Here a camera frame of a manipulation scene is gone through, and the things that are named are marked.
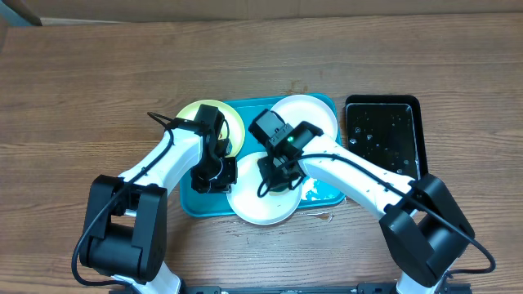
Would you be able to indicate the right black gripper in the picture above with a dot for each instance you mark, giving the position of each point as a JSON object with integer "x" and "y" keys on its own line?
{"x": 277, "y": 180}

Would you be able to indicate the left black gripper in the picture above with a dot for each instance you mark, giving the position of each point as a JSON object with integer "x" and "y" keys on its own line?
{"x": 223, "y": 185}

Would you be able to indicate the white front plate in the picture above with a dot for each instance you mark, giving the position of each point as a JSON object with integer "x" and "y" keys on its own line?
{"x": 272, "y": 208}

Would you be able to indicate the yellow plate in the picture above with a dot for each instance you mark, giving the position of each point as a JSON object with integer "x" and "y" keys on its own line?
{"x": 232, "y": 128}

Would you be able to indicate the yellow green sponge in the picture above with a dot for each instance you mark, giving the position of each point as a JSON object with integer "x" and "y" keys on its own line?
{"x": 280, "y": 191}

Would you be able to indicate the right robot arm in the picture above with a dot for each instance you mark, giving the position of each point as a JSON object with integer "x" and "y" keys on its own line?
{"x": 424, "y": 228}

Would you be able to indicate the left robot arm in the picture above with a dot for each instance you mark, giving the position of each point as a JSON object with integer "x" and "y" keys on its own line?
{"x": 124, "y": 234}

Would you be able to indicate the teal plastic tray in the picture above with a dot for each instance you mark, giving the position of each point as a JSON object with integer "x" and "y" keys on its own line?
{"x": 315, "y": 193}

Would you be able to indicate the black water tray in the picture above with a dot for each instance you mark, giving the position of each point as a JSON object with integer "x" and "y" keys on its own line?
{"x": 387, "y": 131}

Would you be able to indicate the white plate with sauce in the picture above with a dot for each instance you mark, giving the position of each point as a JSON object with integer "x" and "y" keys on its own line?
{"x": 303, "y": 108}

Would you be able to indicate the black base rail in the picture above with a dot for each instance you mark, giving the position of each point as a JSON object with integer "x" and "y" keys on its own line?
{"x": 362, "y": 288}

